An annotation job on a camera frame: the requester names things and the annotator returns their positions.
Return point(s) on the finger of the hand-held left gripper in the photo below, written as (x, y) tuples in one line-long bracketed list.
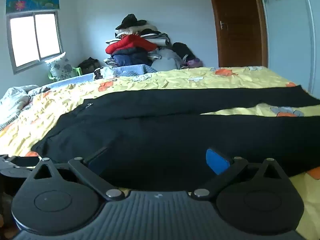
[(25, 161)]

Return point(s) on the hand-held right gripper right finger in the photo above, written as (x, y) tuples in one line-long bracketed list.
[(216, 162)]

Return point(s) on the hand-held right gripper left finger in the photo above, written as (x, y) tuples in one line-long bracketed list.
[(98, 160)]

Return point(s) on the black pants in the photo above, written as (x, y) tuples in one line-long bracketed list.
[(162, 135)]

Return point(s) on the white crumpled blanket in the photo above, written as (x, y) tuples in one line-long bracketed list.
[(12, 102)]

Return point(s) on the black white patterned cloth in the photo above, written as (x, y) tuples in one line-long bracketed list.
[(105, 72)]

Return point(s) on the yellow carrot print bedspread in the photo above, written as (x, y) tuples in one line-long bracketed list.
[(175, 80)]

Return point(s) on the green plastic chair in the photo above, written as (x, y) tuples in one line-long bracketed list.
[(77, 70)]

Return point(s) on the black bag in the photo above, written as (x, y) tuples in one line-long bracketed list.
[(88, 65)]

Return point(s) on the blue quilted blanket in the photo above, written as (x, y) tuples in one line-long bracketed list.
[(135, 70)]

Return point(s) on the floral pillow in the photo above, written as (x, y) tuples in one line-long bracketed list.
[(61, 66)]

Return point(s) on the purple bag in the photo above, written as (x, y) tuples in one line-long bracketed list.
[(195, 63)]

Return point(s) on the navy puffer jacket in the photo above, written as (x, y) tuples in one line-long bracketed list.
[(130, 57)]

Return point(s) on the grey plastic bag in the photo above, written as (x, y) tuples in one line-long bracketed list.
[(166, 60)]

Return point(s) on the black backpack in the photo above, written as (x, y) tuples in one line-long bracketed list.
[(182, 50)]

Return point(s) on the red puffer jacket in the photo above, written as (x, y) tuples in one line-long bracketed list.
[(130, 43)]

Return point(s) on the sliding glass window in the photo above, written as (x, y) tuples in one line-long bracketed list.
[(35, 38)]

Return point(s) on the brown wooden door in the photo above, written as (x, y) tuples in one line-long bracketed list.
[(237, 30)]

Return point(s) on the pile of clothes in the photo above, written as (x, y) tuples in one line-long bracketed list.
[(140, 30)]

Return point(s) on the white wardrobe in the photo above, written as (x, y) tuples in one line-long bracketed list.
[(287, 42)]

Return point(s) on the blue floral window valance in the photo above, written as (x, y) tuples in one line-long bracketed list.
[(32, 1)]

